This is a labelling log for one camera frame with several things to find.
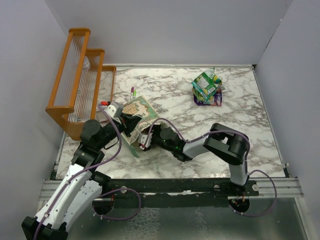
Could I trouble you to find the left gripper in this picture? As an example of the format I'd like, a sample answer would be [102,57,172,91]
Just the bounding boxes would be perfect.
[96,112,143,150]

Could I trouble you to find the green paper bag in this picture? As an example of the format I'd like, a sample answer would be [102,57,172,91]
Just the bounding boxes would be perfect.
[117,96,165,174]

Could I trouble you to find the teal snack packet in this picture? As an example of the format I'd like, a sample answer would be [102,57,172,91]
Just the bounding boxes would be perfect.
[203,83,225,102]

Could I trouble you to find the purple snack packet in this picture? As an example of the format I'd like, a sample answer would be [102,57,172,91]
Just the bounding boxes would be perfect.
[197,92,223,106]

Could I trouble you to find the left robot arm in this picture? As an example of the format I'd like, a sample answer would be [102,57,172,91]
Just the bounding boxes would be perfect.
[21,113,141,240]

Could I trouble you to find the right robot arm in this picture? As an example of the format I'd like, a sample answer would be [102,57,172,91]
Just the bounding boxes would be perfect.
[138,123,250,196]

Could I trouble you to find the green pink pen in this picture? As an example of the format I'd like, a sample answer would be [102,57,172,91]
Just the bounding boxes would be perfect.
[130,87,137,101]

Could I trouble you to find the orange wooden rack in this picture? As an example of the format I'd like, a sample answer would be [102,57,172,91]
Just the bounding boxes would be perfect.
[45,27,117,141]

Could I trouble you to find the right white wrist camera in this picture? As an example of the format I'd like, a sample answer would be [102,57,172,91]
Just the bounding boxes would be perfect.
[138,133,152,151]

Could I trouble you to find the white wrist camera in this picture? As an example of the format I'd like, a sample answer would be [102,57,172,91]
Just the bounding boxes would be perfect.
[100,101,124,118]
[138,133,152,151]

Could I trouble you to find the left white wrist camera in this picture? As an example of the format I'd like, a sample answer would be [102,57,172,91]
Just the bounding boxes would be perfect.
[100,101,124,118]

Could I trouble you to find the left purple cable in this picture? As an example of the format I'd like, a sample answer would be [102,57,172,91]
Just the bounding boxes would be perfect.
[32,101,142,240]

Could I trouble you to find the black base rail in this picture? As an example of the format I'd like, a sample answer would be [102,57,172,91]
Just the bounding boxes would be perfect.
[92,174,259,210]

